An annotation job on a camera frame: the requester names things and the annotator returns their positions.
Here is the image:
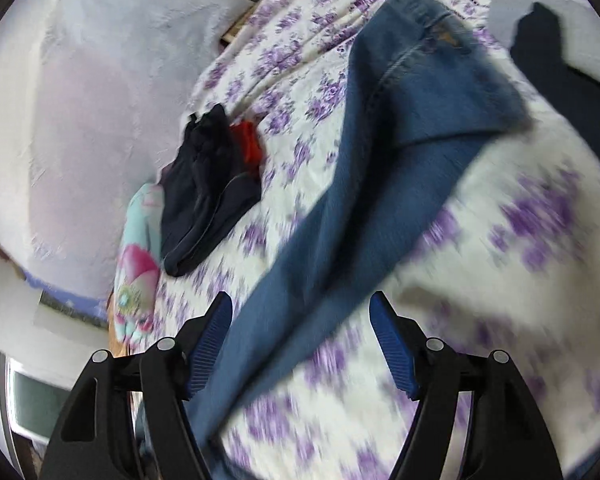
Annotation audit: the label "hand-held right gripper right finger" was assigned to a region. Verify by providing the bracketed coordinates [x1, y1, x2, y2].
[369, 291, 566, 480]

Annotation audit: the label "light blue pink printed blanket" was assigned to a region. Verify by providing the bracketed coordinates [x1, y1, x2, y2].
[111, 182, 163, 343]

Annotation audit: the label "purple floral bed sheet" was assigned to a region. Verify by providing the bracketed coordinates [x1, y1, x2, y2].
[135, 0, 600, 480]

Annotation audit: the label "blue jeans pants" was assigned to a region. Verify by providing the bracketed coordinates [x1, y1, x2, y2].
[182, 0, 536, 461]

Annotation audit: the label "dark navy garment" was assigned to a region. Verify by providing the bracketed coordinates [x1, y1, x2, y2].
[161, 104, 263, 277]

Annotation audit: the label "wooden headboard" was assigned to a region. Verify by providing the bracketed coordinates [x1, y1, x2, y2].
[220, 0, 258, 48]

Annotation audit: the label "black garment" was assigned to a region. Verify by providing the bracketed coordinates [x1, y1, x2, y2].
[510, 2, 600, 181]

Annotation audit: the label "red cloth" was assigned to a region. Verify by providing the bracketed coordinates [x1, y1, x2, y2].
[230, 121, 266, 171]

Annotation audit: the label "grey cloth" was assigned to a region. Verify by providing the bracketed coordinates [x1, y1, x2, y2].
[487, 0, 588, 81]

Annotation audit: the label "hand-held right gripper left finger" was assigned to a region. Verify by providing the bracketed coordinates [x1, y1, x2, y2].
[42, 291, 233, 480]

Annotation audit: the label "grey framed window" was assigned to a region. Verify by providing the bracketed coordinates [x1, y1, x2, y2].
[0, 352, 73, 448]

